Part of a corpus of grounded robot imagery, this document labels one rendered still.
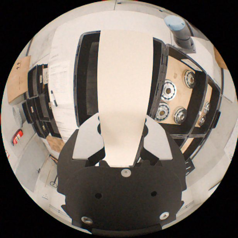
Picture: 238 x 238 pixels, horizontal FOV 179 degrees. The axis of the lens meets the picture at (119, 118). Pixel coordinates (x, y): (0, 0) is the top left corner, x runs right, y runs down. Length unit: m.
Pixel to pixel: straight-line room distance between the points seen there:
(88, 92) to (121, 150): 0.32
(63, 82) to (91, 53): 0.31
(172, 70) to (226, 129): 3.19
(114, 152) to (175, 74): 0.43
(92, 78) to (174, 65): 0.39
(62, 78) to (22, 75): 2.08
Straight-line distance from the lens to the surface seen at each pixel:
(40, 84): 1.15
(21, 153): 2.89
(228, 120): 3.43
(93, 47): 0.42
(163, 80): 0.31
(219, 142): 3.57
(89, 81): 0.40
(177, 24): 0.46
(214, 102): 0.79
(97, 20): 0.69
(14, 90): 2.53
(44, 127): 1.70
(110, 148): 0.15
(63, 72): 0.63
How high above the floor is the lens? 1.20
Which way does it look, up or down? 60 degrees down
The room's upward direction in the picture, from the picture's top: 180 degrees counter-clockwise
